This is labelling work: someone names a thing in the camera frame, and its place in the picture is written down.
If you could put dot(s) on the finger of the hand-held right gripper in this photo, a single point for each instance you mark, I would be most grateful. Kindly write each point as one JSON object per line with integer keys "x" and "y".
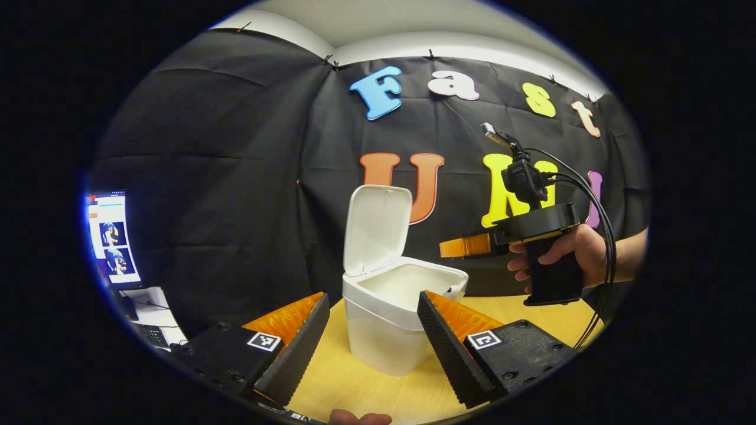
{"x": 455, "y": 246}

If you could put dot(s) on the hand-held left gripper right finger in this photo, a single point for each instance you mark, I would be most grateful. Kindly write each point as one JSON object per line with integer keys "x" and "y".
{"x": 452, "y": 354}

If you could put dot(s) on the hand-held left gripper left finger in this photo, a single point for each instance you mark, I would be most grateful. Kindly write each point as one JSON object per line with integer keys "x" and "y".
{"x": 304, "y": 354}

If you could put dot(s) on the white desktop garbage bin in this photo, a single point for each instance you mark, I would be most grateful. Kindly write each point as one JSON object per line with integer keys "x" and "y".
{"x": 384, "y": 330}

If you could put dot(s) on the wooden desktop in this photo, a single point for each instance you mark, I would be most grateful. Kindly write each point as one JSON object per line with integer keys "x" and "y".
{"x": 331, "y": 383}

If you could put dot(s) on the black keyboard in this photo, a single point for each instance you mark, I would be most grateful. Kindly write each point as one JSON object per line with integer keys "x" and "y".
{"x": 152, "y": 335}

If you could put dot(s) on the white side desk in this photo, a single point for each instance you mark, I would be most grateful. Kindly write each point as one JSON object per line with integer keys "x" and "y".
{"x": 150, "y": 304}

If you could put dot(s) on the black backdrop cloth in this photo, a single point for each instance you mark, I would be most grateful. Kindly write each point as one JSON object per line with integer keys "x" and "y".
{"x": 236, "y": 153}

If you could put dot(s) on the computer monitor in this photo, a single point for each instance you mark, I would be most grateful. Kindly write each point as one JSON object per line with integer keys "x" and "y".
{"x": 112, "y": 242}

